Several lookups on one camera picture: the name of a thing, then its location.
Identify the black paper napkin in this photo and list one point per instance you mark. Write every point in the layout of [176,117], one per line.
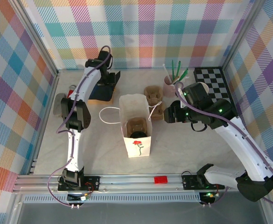
[117,79]

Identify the black takeout cup lid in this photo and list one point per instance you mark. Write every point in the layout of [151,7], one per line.
[138,135]

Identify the white floral paper bag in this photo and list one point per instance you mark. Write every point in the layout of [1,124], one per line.
[137,149]

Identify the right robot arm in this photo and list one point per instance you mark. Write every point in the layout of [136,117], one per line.
[243,144]

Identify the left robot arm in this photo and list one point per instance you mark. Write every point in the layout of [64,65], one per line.
[74,149]

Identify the green paper coffee cup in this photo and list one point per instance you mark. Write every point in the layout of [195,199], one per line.
[206,87]

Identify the pink metal bucket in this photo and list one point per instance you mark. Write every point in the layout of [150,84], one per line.
[167,89]

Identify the black folding chessboard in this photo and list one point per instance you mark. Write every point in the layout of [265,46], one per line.
[211,77]

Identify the green paper wrapped straw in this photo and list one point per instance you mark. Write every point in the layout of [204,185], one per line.
[184,72]

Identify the green stir stick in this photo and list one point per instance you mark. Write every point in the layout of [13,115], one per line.
[172,68]
[178,68]

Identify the white plastic straw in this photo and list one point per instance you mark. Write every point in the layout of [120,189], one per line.
[166,71]

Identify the red glitter tube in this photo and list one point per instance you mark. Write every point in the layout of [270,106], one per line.
[71,93]

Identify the red plastic block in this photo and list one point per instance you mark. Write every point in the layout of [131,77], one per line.
[160,179]

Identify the small controller circuit board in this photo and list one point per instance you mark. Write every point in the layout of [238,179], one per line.
[208,194]
[78,198]

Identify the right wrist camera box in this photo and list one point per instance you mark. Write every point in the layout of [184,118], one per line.
[180,104]

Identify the aluminium frame rail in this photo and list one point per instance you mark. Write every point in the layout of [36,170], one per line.
[53,81]
[131,184]
[232,88]

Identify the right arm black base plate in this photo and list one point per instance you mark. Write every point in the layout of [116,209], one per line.
[190,184]

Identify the aluminium frame post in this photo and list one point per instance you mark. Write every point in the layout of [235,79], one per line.
[240,35]
[36,35]

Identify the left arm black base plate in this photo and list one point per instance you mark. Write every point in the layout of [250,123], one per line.
[92,183]

